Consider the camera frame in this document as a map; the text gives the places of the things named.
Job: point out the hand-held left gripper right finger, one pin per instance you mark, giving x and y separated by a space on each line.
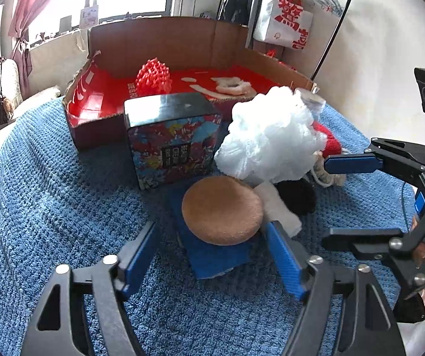
284 256

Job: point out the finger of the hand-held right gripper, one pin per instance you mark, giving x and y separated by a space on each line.
349 164
364 243

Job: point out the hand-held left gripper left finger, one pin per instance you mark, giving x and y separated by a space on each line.
141 252

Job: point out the red knitted cloth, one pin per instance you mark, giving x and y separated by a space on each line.
327 139

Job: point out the white fluffy piece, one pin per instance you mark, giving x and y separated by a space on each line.
279 211

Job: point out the black fluffy piece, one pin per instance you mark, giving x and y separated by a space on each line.
297 196

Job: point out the blue cloth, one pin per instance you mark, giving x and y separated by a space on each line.
216 257

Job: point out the brown round powder puff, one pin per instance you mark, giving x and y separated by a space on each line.
221 211

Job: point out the white mesh bath pouf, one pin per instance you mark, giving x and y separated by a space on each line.
271 137

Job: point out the cardboard box with red lining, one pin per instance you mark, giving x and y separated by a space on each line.
153 37

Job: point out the glass jar with metal lid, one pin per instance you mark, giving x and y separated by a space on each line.
313 101

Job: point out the blue knitted blanket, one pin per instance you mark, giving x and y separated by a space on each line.
49 193

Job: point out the printed tin box black lid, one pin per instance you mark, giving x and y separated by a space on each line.
171 144

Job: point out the red plastic bag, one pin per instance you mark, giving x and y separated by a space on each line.
273 55

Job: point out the cream fluffy scrunchie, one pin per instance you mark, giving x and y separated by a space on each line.
240 87

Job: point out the black metal clothes rack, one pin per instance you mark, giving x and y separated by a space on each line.
340 26

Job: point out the white gift bag red print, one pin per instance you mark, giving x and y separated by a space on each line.
283 18

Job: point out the red spiky ball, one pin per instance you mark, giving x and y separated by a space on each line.
153 78

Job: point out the dark jacket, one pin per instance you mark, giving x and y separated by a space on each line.
236 0

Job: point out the cream hanging bag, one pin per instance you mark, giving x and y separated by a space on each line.
6 81

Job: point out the white stand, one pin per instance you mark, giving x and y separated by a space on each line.
186 2

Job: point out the small printed card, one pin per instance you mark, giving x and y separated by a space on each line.
89 16

